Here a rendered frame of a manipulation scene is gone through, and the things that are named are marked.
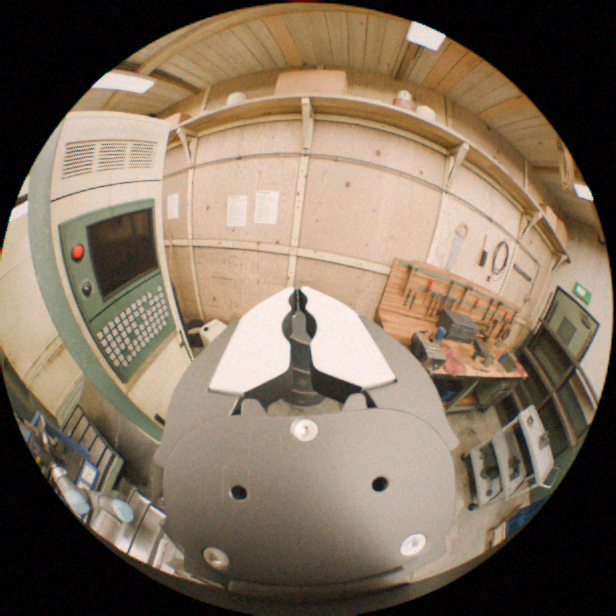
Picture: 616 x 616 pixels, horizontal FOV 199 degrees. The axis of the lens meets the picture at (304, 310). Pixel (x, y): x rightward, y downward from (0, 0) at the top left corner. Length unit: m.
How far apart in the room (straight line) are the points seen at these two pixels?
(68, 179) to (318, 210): 1.57
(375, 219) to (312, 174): 0.63
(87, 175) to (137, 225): 0.34
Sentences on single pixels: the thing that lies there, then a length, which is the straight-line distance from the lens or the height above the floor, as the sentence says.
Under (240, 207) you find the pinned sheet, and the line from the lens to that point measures 1.77.
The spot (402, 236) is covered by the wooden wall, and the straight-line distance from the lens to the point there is 1.63.
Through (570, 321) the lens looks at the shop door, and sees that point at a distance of 3.68.
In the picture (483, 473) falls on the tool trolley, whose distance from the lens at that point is 2.39.
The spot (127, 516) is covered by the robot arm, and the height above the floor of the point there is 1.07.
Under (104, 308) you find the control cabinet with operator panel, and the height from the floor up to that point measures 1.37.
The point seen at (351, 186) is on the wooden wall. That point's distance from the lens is 1.55.
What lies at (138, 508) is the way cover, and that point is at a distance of 1.18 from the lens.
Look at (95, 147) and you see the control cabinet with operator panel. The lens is 0.88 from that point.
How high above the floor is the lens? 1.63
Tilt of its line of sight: 32 degrees down
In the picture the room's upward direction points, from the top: 8 degrees clockwise
